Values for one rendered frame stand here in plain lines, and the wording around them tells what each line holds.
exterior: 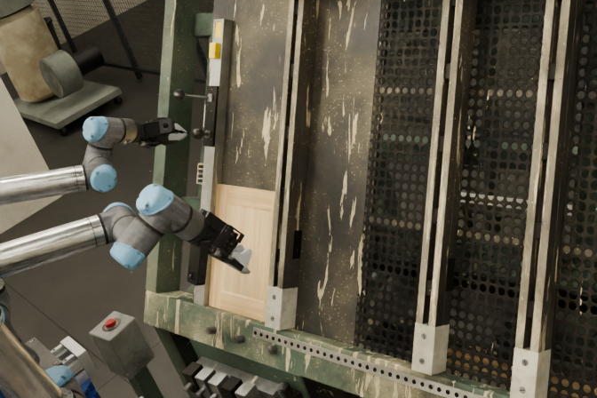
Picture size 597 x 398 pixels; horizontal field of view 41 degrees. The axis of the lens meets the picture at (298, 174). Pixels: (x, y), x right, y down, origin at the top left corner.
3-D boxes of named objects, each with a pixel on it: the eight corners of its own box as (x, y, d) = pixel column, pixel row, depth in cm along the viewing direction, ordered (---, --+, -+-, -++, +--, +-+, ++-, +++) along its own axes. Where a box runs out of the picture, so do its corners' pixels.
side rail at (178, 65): (169, 287, 295) (145, 290, 286) (190, -16, 290) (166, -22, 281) (179, 290, 291) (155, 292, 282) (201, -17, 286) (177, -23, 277)
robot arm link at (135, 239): (126, 258, 190) (155, 221, 190) (139, 277, 180) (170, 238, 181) (99, 242, 185) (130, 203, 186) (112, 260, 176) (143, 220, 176)
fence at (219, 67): (202, 301, 274) (193, 303, 271) (222, 20, 269) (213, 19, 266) (211, 305, 270) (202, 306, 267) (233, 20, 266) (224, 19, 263)
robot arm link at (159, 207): (127, 204, 181) (151, 175, 182) (162, 227, 188) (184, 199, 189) (139, 218, 175) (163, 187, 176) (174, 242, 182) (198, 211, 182)
